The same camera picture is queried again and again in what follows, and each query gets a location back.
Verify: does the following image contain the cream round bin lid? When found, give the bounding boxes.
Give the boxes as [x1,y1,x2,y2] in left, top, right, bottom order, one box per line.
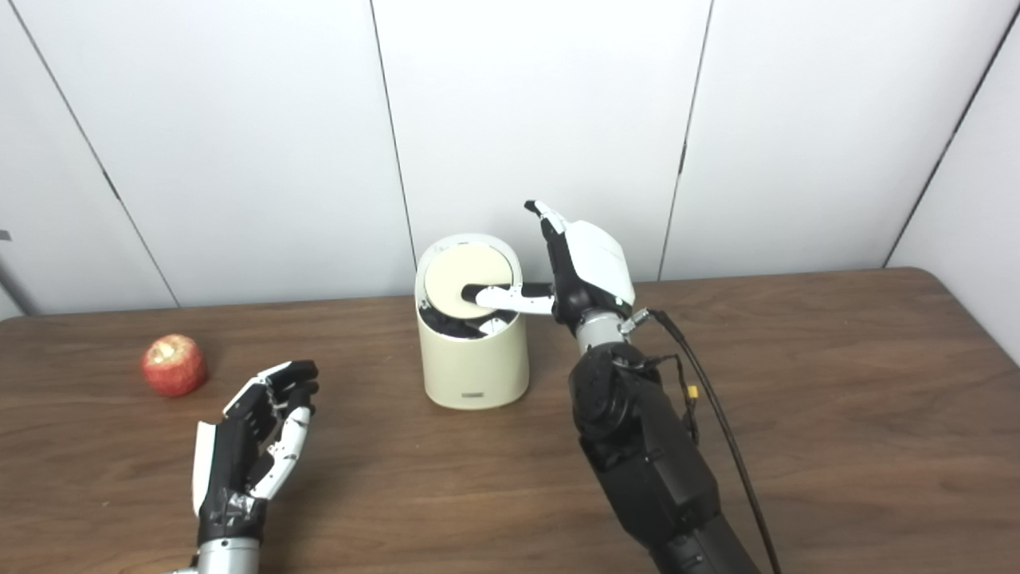
[423,244,516,316]

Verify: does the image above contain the cream-colored bin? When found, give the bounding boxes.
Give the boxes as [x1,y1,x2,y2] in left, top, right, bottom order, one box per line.
[414,233,531,411]

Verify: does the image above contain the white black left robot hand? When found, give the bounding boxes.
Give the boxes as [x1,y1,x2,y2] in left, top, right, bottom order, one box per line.
[192,360,320,548]

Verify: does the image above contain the red apple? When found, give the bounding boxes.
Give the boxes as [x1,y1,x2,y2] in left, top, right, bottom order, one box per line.
[142,334,210,398]

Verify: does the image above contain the black bin liner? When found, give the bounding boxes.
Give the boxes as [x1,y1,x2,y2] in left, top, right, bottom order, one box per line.
[419,301,520,340]

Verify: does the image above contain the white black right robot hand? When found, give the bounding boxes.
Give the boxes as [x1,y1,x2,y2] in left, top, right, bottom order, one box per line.
[461,200,637,327]

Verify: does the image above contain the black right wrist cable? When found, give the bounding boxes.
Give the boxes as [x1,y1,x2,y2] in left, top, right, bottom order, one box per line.
[622,309,784,574]

